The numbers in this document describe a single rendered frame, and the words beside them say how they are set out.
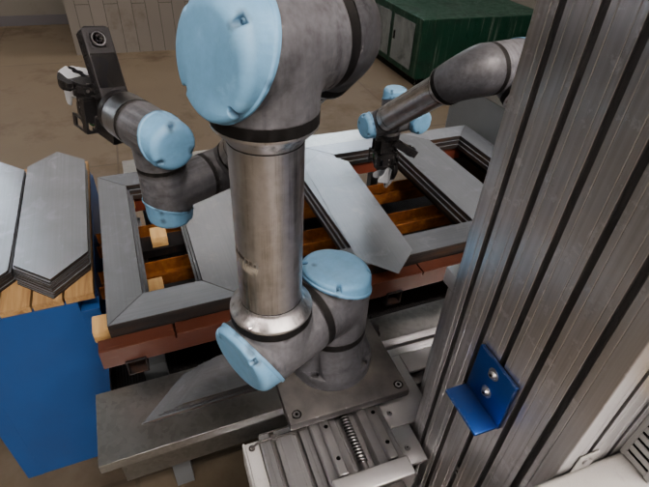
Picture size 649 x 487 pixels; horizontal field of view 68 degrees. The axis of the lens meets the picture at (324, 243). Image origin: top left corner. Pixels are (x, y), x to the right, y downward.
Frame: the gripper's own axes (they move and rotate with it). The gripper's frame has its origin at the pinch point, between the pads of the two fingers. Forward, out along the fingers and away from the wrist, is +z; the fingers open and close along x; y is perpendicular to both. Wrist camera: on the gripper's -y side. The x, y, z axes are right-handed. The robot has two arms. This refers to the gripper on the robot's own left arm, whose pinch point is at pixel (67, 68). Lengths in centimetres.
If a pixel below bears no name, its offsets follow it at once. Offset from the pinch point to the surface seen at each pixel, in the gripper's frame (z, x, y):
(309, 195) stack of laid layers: 8, 79, 51
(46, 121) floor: 328, 102, 132
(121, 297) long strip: 4, 7, 59
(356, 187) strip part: -2, 92, 47
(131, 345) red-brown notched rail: -9, 2, 63
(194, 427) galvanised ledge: -30, 7, 78
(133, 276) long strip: 8, 13, 58
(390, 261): -35, 69, 50
